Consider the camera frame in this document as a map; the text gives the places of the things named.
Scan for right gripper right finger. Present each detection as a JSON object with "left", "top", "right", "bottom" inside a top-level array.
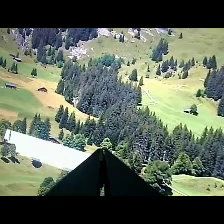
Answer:
[{"left": 102, "top": 147, "right": 162, "bottom": 197}]

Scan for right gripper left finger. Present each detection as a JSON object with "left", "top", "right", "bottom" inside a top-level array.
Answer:
[{"left": 45, "top": 147, "right": 105, "bottom": 197}]

